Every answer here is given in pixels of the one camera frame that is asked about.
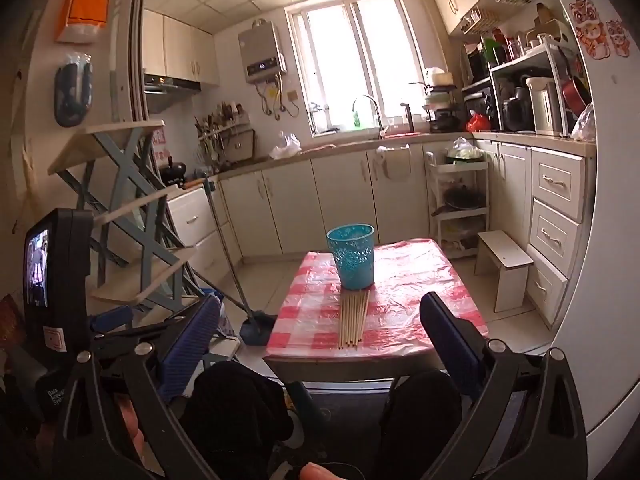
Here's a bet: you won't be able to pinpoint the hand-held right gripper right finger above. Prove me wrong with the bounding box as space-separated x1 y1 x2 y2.
419 291 588 480

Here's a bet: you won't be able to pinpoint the bunch of bamboo chopsticks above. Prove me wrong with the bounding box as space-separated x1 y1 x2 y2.
338 287 371 350

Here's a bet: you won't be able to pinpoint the white framed window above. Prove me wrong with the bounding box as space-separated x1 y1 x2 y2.
285 0 426 136

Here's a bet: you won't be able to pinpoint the folding wooden shelf rack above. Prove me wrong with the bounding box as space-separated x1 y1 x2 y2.
47 119 236 321

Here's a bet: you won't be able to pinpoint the teal perforated plastic basket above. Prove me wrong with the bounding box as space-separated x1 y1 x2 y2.
326 224 376 291

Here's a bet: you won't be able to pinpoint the person's leg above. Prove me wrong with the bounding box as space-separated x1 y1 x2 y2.
180 360 296 480
350 370 463 480

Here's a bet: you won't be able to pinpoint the dark wok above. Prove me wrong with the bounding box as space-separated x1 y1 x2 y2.
440 186 487 211

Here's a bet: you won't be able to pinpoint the red white checked tablecloth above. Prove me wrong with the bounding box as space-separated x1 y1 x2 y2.
263 238 490 359

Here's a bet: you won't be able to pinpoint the white drawer cabinet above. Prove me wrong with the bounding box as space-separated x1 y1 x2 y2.
475 137 593 328

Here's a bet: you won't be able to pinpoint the white hanging waste bin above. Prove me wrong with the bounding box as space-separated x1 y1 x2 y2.
375 144 412 182

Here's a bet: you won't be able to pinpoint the white storage trolley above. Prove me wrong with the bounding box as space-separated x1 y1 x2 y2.
425 150 490 260

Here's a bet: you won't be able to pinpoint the white electric thermo pot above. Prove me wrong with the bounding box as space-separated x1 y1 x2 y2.
525 76 563 136

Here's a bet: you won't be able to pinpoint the person's right leg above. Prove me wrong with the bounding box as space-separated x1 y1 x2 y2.
350 370 463 480

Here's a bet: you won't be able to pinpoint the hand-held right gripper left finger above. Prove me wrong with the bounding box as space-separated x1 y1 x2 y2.
52 296 223 480

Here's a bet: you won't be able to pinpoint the white plastic bag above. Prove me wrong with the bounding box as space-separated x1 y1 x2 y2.
269 131 302 161

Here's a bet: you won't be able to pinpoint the person's left hand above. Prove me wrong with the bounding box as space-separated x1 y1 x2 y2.
116 395 147 466

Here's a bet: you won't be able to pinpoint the bag of green vegetables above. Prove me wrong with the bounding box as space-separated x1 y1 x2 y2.
445 137 486 163

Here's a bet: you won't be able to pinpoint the black range hood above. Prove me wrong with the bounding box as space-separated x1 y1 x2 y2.
143 73 202 113

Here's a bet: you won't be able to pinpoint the blue slippers in plastic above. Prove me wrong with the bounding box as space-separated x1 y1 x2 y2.
54 52 95 128

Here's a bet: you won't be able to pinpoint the person's left leg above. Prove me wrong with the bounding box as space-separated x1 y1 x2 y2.
180 360 296 480

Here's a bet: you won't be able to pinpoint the white base cabinets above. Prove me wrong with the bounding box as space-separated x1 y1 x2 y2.
215 141 436 260

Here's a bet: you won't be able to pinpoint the orange white hanging bag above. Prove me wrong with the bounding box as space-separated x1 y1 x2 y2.
54 0 110 45

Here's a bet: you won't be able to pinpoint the chrome arched faucet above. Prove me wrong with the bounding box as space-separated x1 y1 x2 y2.
351 94 388 140

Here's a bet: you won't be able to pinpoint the black cooking pot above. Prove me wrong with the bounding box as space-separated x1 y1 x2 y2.
162 157 188 183

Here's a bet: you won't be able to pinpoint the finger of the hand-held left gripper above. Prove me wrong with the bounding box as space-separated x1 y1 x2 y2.
89 306 136 335
91 321 173 361

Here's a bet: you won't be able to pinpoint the dish rack with pots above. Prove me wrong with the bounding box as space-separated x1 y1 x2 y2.
422 82 463 133

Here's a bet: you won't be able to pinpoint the large lion sticker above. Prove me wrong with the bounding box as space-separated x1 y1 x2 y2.
569 0 612 60

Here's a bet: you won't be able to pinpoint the grey water heater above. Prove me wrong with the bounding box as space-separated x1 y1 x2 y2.
237 20 288 85

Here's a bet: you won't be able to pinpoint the blue long-handled dustpan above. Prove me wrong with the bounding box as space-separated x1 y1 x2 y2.
202 177 278 347

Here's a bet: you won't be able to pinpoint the person's right hand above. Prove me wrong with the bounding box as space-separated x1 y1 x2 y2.
300 462 346 480

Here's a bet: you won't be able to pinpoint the red pot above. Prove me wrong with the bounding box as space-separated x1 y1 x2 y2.
561 76 591 116

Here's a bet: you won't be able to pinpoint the small lion sticker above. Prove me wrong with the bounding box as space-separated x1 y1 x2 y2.
606 20 632 58

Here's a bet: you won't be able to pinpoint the white counter shelf rack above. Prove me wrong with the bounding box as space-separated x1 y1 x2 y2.
487 42 583 137

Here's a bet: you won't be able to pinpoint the small white wire basket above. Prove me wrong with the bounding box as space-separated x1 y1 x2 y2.
460 7 501 35

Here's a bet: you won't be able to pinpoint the white refrigerator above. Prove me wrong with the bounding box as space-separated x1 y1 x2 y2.
545 0 640 441

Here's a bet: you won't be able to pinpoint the white step stool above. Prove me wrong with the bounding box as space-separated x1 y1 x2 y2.
474 230 535 313

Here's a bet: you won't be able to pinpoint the black rice cooker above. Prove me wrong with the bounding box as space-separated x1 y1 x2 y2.
501 87 533 132

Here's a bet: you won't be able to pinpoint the clear plastic bag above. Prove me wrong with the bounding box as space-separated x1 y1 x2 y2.
570 102 597 142

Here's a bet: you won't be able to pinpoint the dark hanging tray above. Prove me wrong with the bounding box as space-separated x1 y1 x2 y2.
227 127 256 163

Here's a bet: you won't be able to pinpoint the wall utensil rack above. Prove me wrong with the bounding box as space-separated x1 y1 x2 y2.
192 101 251 161

